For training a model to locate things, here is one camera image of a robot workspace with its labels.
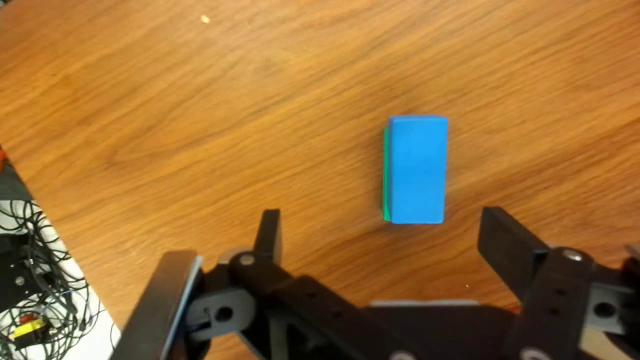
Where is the yellow connector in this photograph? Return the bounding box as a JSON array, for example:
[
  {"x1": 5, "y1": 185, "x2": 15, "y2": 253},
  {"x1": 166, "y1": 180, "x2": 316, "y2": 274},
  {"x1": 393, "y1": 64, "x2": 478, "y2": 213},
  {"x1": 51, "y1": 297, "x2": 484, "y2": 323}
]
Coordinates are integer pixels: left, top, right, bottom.
[{"x1": 10, "y1": 318, "x2": 48, "y2": 340}]

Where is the blue rectangular block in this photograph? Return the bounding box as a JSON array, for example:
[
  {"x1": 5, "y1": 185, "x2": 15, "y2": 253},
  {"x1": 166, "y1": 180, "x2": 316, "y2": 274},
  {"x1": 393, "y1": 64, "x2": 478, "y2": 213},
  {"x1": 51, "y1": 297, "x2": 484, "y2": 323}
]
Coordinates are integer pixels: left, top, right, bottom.
[{"x1": 387, "y1": 115, "x2": 450, "y2": 226}]

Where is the tangled black cable bundle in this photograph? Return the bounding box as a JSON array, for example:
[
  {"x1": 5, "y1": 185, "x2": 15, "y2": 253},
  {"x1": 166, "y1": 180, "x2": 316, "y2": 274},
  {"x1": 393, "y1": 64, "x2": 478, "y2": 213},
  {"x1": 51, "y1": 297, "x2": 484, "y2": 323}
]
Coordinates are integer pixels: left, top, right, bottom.
[{"x1": 0, "y1": 198, "x2": 103, "y2": 360}]

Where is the green rectangular block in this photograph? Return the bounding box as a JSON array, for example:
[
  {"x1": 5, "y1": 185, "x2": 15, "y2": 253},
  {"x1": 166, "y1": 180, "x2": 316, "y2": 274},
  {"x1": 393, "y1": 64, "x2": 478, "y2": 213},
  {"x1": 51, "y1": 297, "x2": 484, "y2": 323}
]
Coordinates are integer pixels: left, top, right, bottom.
[{"x1": 379, "y1": 127, "x2": 395, "y2": 222}]

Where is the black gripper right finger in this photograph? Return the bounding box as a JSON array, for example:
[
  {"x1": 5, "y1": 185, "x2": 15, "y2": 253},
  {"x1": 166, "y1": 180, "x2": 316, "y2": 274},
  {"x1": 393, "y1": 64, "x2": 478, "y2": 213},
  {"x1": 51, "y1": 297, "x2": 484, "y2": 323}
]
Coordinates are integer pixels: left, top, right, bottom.
[{"x1": 476, "y1": 207, "x2": 640, "y2": 360}]

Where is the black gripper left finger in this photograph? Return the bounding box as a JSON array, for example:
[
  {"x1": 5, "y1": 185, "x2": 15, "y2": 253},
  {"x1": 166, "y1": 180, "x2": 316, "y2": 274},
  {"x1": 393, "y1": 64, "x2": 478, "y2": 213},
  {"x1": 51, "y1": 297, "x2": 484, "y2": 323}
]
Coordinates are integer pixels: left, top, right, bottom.
[{"x1": 108, "y1": 209, "x2": 348, "y2": 360}]

